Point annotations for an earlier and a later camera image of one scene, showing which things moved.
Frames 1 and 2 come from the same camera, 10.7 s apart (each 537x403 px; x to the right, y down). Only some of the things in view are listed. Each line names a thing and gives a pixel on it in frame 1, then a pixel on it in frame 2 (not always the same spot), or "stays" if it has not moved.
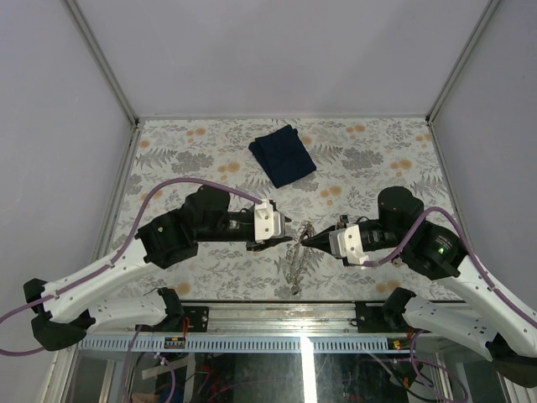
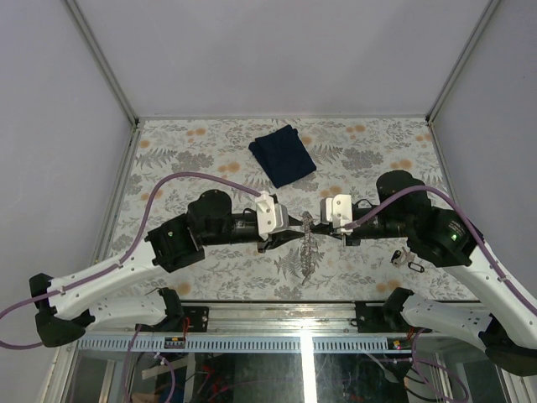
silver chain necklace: x=306 y=227 → x=309 y=251
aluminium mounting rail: x=268 y=319 stays
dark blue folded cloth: x=283 y=156 stays
